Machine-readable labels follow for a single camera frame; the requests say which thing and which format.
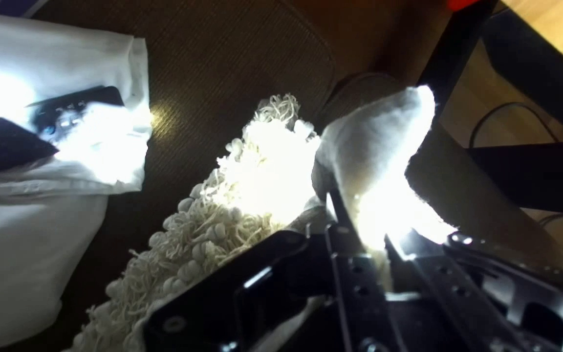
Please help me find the white-backed wavy print pillow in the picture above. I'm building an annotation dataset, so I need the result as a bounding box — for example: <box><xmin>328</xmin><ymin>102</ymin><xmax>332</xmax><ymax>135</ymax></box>
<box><xmin>311</xmin><ymin>84</ymin><xmax>459</xmax><ymax>252</ymax></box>

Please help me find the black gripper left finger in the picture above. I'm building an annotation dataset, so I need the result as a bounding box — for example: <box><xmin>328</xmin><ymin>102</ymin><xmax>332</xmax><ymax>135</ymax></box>
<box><xmin>143</xmin><ymin>223</ymin><xmax>387</xmax><ymax>352</ymax></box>

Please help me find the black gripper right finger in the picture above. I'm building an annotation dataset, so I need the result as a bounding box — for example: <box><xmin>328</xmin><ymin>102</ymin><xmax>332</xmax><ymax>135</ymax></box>
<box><xmin>385</xmin><ymin>227</ymin><xmax>563</xmax><ymax>352</ymax></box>

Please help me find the thin black floor cable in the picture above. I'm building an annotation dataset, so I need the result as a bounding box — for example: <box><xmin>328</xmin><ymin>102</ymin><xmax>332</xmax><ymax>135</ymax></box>
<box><xmin>467</xmin><ymin>98</ymin><xmax>563</xmax><ymax>153</ymax></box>

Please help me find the brown fabric couch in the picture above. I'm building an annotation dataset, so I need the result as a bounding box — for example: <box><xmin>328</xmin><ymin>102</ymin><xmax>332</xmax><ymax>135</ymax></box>
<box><xmin>0</xmin><ymin>0</ymin><xmax>563</xmax><ymax>352</ymax></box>

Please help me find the black stand base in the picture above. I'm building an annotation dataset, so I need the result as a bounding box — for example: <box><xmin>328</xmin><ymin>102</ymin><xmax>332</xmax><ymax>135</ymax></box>
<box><xmin>416</xmin><ymin>0</ymin><xmax>563</xmax><ymax>217</ymax></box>

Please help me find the black remote control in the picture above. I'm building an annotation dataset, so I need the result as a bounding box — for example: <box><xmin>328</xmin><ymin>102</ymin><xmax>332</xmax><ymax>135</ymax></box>
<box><xmin>0</xmin><ymin>116</ymin><xmax>60</xmax><ymax>184</ymax></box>

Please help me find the blue white fringed pillow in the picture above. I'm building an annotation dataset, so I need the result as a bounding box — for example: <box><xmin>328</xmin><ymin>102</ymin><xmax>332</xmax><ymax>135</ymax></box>
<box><xmin>64</xmin><ymin>92</ymin><xmax>336</xmax><ymax>352</ymax></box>

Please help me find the small black flat device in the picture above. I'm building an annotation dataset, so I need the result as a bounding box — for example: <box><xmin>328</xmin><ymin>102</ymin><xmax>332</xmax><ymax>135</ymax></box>
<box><xmin>27</xmin><ymin>84</ymin><xmax>127</xmax><ymax>135</ymax></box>

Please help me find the white folded cloth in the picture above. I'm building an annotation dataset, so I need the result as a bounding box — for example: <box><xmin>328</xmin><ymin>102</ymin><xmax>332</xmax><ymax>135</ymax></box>
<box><xmin>0</xmin><ymin>8</ymin><xmax>154</xmax><ymax>350</ymax></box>

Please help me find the small red object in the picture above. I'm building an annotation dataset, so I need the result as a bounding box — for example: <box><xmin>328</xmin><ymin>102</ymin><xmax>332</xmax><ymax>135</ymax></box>
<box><xmin>446</xmin><ymin>0</ymin><xmax>485</xmax><ymax>12</ymax></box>

